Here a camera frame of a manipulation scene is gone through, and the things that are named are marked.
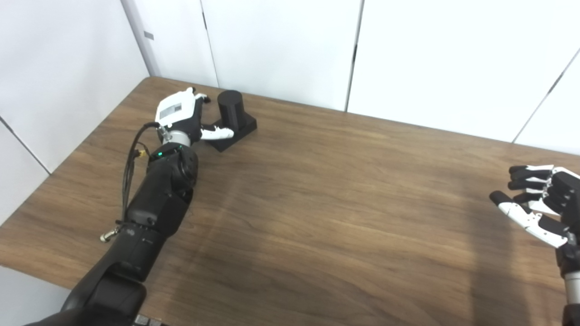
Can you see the white and black right hand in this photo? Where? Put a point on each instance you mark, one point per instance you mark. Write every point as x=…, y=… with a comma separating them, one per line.
x=550, y=222

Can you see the black peg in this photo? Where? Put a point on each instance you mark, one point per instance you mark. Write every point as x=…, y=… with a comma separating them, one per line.
x=231, y=113

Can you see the white and black left hand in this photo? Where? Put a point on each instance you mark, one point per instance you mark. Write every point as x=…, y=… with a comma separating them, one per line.
x=179, y=111

